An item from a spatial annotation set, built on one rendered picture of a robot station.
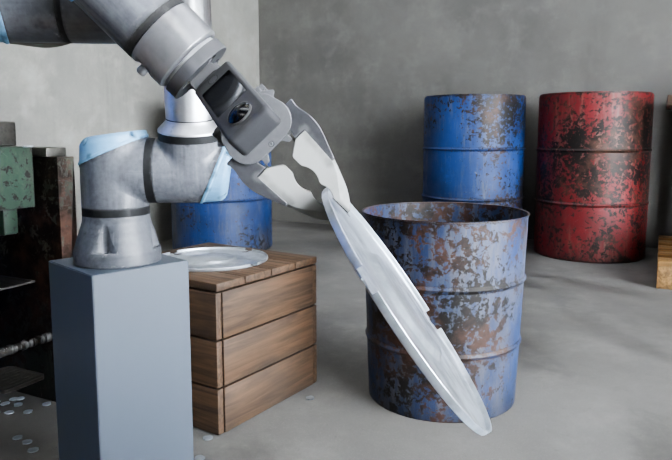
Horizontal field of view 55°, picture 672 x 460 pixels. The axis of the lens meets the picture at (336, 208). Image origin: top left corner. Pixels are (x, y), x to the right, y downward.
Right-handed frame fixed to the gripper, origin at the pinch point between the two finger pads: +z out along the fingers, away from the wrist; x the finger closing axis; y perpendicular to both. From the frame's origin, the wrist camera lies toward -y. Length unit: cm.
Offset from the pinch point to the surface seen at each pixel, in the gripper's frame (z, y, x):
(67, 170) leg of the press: -38, 98, 42
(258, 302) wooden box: 16, 86, 31
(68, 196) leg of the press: -34, 98, 47
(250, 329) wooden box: 19, 85, 37
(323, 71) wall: -14, 406, -53
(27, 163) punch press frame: -45, 96, 47
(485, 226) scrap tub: 39, 76, -19
